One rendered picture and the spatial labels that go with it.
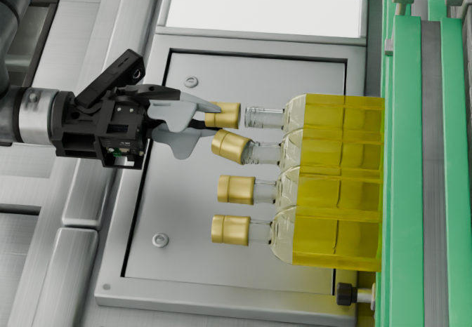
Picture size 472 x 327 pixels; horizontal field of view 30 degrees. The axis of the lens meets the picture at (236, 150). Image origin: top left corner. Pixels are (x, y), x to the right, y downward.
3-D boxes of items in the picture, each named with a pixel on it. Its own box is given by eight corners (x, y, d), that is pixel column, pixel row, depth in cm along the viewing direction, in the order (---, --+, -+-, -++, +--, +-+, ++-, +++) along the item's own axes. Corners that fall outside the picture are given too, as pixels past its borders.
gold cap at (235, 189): (256, 187, 110) (221, 184, 111) (255, 170, 107) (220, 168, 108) (253, 210, 108) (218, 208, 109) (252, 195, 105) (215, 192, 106)
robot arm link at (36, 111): (41, 111, 122) (28, 71, 115) (74, 113, 121) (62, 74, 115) (27, 154, 118) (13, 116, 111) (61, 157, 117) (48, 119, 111)
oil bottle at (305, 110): (444, 126, 117) (283, 116, 119) (451, 99, 112) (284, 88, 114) (446, 161, 113) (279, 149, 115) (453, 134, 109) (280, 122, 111)
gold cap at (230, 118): (241, 114, 118) (208, 111, 118) (240, 97, 115) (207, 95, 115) (238, 135, 116) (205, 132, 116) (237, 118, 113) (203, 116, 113)
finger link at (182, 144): (215, 170, 116) (146, 159, 116) (221, 135, 120) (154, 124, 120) (218, 157, 114) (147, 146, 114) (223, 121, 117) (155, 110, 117)
